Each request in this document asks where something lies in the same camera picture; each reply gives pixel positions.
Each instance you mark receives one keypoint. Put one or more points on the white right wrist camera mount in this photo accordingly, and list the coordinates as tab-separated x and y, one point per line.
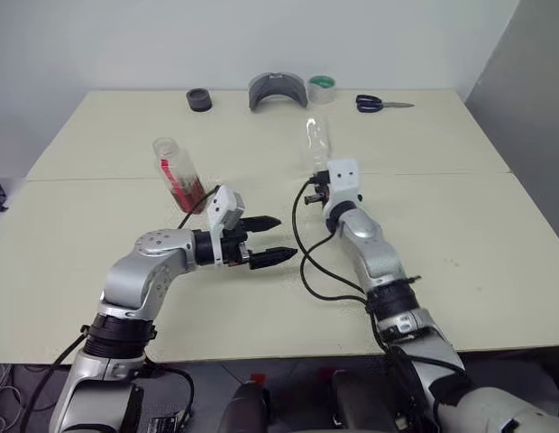
345	180

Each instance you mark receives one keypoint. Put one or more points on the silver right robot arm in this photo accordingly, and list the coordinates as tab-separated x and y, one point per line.
374	252

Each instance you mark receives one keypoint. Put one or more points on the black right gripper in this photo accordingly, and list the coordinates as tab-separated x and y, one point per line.
323	191

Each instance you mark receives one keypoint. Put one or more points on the plastic bottle with red contents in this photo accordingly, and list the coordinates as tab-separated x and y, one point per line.
182	185

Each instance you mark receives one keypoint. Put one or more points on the clear plastic bottle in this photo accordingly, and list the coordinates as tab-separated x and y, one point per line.
316	142

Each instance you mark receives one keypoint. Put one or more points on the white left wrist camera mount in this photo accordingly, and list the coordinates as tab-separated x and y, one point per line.
218	212

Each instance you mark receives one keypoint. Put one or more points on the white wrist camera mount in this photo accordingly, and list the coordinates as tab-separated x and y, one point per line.
345	180
218	212

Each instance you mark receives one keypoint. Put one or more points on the clear tape roll green core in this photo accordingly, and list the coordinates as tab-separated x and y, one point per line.
321	90

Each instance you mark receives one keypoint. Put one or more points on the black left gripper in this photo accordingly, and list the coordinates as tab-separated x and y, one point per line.
234	248

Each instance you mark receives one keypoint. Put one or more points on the black round cap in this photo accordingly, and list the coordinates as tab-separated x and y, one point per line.
199	100

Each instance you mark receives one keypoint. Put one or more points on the dark rounded shape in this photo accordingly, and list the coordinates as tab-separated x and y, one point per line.
363	403
245	410

